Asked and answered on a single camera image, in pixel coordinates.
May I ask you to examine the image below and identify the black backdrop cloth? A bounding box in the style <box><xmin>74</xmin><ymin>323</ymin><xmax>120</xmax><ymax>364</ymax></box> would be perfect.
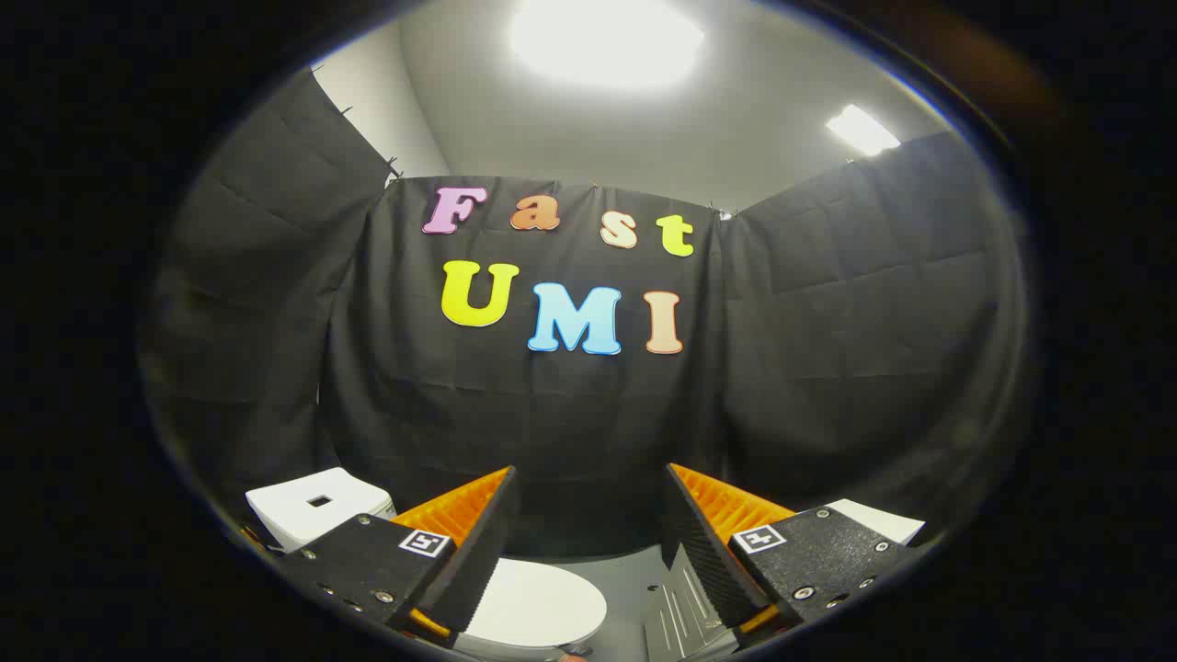
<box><xmin>143</xmin><ymin>69</ymin><xmax>1026</xmax><ymax>557</ymax></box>

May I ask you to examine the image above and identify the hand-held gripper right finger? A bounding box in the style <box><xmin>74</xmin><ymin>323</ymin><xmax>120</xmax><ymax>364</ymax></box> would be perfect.
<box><xmin>664</xmin><ymin>462</ymin><xmax>925</xmax><ymax>646</ymax></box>

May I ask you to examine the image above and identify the small ceiling light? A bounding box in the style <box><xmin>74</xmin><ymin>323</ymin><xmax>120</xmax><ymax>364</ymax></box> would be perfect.
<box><xmin>825</xmin><ymin>104</ymin><xmax>902</xmax><ymax>157</ymax></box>

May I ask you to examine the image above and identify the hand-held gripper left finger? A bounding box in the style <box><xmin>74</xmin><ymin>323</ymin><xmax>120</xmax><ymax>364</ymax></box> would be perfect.
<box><xmin>276</xmin><ymin>466</ymin><xmax>522</xmax><ymax>645</ymax></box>

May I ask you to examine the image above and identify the grey cabinet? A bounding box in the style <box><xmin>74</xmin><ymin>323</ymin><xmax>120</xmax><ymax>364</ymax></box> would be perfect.
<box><xmin>644</xmin><ymin>499</ymin><xmax>926</xmax><ymax>661</ymax></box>

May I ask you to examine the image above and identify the large ceiling light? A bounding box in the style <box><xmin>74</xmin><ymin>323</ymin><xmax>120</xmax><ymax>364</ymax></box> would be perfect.
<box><xmin>509</xmin><ymin>0</ymin><xmax>706</xmax><ymax>90</ymax></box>

